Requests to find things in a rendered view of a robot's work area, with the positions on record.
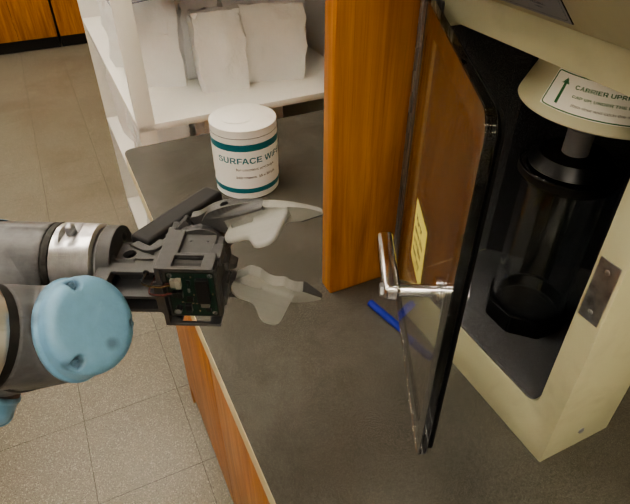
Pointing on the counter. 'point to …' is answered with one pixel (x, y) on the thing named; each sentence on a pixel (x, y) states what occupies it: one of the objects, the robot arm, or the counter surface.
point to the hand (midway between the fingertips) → (315, 252)
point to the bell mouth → (582, 103)
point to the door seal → (472, 255)
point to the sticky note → (418, 243)
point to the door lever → (390, 288)
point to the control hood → (608, 21)
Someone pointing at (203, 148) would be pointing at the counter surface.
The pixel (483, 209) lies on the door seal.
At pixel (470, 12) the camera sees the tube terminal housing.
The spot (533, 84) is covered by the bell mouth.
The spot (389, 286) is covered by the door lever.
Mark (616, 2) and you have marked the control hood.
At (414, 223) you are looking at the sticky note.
